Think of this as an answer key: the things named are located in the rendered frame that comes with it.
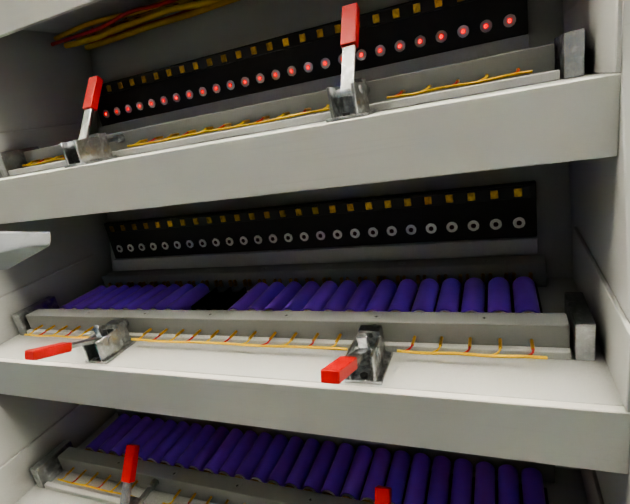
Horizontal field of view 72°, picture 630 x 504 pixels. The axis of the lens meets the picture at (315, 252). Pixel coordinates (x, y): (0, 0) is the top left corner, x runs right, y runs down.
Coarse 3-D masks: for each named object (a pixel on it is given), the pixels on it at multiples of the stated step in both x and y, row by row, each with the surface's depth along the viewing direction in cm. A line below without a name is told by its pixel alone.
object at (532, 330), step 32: (32, 320) 51; (64, 320) 49; (96, 320) 47; (128, 320) 45; (160, 320) 44; (192, 320) 42; (224, 320) 41; (256, 320) 39; (288, 320) 38; (320, 320) 37; (352, 320) 36; (384, 320) 35; (416, 320) 34; (448, 320) 33; (480, 320) 32; (512, 320) 31; (544, 320) 31; (416, 352) 32; (448, 352) 32
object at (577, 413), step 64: (192, 256) 57; (256, 256) 53; (320, 256) 50; (384, 256) 47; (448, 256) 45; (576, 256) 38; (0, 320) 51; (576, 320) 29; (0, 384) 48; (64, 384) 44; (128, 384) 40; (192, 384) 37; (256, 384) 34; (320, 384) 32; (384, 384) 31; (448, 384) 30; (512, 384) 29; (576, 384) 28; (448, 448) 30; (512, 448) 28; (576, 448) 27
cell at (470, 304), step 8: (472, 280) 40; (480, 280) 40; (464, 288) 39; (472, 288) 38; (480, 288) 38; (464, 296) 38; (472, 296) 37; (480, 296) 37; (464, 304) 36; (472, 304) 35; (480, 304) 36
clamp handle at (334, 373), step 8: (360, 336) 32; (360, 344) 32; (368, 344) 32; (352, 352) 31; (360, 352) 31; (368, 352) 31; (336, 360) 28; (344, 360) 28; (352, 360) 28; (360, 360) 30; (328, 368) 26; (336, 368) 26; (344, 368) 26; (352, 368) 28; (328, 376) 26; (336, 376) 25; (344, 376) 26
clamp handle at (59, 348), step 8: (96, 328) 42; (56, 344) 38; (64, 344) 38; (72, 344) 39; (80, 344) 40; (88, 344) 41; (32, 352) 36; (40, 352) 36; (48, 352) 37; (56, 352) 38; (64, 352) 38
